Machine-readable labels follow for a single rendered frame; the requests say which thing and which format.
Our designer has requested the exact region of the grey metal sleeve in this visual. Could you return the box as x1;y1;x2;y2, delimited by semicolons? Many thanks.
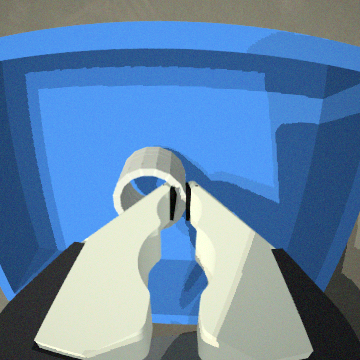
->
113;147;186;230

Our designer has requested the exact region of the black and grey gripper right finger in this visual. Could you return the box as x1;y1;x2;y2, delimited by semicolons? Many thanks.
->
186;181;360;360

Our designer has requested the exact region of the blue shallow tray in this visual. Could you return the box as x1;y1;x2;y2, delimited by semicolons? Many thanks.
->
0;21;360;325

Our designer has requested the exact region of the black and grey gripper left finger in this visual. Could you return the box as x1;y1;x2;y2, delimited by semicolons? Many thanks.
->
0;182;177;360

